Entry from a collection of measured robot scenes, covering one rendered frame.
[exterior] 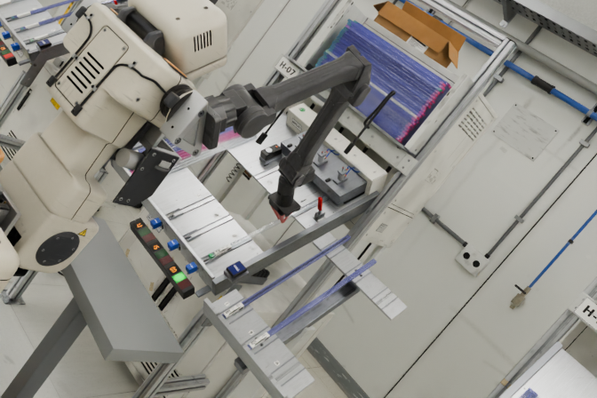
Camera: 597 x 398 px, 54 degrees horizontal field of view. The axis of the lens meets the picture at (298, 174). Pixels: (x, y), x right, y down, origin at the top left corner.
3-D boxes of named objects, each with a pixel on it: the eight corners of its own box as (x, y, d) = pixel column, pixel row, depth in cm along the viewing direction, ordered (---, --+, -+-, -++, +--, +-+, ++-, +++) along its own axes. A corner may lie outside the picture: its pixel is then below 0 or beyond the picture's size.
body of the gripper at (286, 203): (282, 191, 200) (284, 176, 195) (300, 210, 195) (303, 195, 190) (266, 199, 197) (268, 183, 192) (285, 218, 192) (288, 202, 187)
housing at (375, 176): (364, 208, 219) (372, 180, 209) (283, 135, 244) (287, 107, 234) (379, 199, 223) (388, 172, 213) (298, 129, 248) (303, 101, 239)
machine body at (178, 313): (153, 436, 216) (253, 311, 207) (72, 303, 252) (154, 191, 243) (252, 414, 271) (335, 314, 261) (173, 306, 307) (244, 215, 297)
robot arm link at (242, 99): (216, 93, 128) (230, 111, 127) (252, 83, 134) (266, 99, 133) (207, 122, 135) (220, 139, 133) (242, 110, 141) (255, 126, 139)
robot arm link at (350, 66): (361, 34, 154) (386, 59, 150) (345, 70, 164) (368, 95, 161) (218, 90, 131) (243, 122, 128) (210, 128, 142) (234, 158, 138)
